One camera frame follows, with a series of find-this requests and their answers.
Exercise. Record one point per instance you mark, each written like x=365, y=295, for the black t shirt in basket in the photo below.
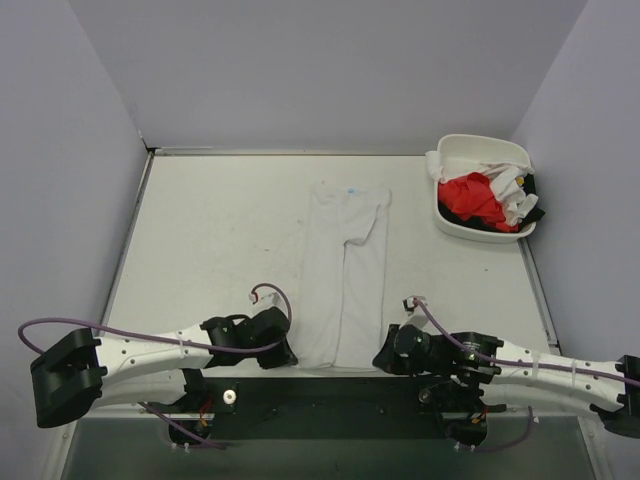
x=519, y=199

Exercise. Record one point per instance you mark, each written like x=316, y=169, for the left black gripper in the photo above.
x=279, y=350

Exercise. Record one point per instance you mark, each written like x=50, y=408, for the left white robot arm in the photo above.
x=81, y=371

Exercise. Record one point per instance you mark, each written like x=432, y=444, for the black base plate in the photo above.
x=329, y=408

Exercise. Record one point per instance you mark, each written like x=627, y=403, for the red t shirt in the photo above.
x=468, y=201

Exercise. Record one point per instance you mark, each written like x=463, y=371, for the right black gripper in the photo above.
x=385, y=356

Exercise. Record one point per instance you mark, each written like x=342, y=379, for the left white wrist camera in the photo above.
x=265, y=301

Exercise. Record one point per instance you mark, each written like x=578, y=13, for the white plastic laundry basket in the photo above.
x=480, y=148

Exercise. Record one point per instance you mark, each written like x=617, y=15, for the white clothes in basket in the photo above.
x=443, y=169

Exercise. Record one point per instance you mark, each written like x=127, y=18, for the white t shirt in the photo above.
x=340, y=312

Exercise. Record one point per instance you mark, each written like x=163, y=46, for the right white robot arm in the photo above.
x=606, y=391

